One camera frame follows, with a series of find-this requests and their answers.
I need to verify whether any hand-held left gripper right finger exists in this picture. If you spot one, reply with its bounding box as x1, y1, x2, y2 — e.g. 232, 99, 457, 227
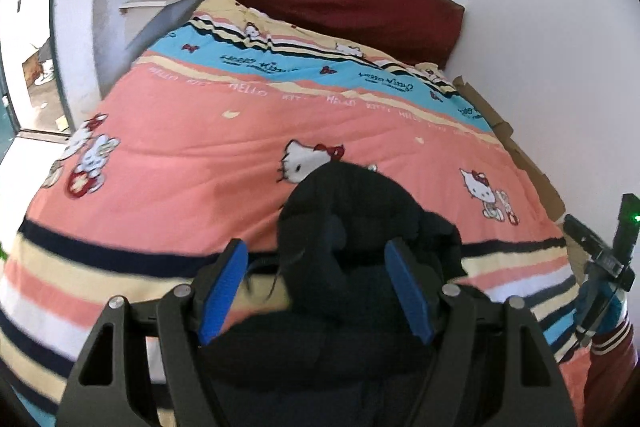
384, 238, 579, 427

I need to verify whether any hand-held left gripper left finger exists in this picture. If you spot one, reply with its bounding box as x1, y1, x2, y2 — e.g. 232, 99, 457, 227
55, 238, 250, 427

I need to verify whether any dark hooded puffer jacket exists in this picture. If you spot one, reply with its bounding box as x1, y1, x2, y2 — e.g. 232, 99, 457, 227
202, 161, 471, 427

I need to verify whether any person's right forearm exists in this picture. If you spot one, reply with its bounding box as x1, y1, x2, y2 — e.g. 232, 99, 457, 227
574, 277, 640, 413

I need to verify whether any pink cartoon printed blanket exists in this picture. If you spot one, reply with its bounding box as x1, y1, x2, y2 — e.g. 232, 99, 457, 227
0, 0, 593, 427

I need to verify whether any brown cardboard sheet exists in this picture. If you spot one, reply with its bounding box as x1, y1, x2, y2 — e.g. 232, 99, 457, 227
451, 76, 567, 229

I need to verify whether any thin black cable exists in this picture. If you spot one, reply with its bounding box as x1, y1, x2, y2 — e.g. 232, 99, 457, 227
574, 279, 622, 350

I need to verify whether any white wall shelf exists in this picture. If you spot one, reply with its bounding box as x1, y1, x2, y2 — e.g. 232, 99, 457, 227
119, 0, 210, 58

